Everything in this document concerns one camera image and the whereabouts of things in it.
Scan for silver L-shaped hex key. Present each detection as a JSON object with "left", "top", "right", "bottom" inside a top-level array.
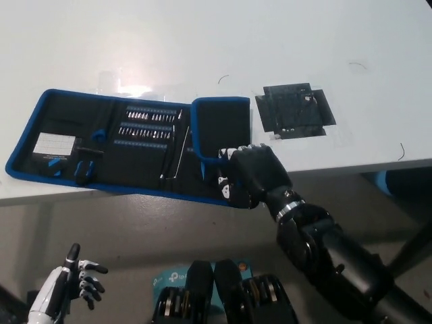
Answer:
[{"left": 168, "top": 126, "right": 190, "bottom": 178}]

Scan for blue cylindrical object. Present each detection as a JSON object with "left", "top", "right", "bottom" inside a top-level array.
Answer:
[{"left": 373, "top": 171, "right": 394, "bottom": 195}]

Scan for black flexible extension shaft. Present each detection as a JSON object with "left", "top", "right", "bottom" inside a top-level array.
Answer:
[{"left": 160, "top": 124, "right": 176, "bottom": 180}]

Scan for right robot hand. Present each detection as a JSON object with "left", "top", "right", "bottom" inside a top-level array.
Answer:
[{"left": 217, "top": 144, "right": 301, "bottom": 222}]

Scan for blue-edged black fabric toolkit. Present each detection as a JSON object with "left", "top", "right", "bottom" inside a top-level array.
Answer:
[{"left": 5, "top": 88, "right": 261, "bottom": 210}]

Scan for teal tp-link box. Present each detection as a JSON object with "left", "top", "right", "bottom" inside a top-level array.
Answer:
[{"left": 152, "top": 259, "right": 254, "bottom": 298}]

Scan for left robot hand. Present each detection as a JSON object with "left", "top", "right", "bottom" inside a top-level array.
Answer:
[{"left": 28, "top": 242, "right": 109, "bottom": 324}]

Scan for blue triangular picks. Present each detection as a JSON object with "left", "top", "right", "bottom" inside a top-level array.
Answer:
[{"left": 47, "top": 158, "right": 63, "bottom": 177}]

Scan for black tape patch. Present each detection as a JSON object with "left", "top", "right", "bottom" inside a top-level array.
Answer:
[{"left": 254, "top": 82, "right": 338, "bottom": 139}]

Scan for blue and black clip tool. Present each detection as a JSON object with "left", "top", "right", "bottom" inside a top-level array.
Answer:
[{"left": 74, "top": 160, "right": 95, "bottom": 185}]

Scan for white grid magnetic pad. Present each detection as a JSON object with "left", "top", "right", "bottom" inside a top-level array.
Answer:
[{"left": 34, "top": 132, "right": 75, "bottom": 156}]

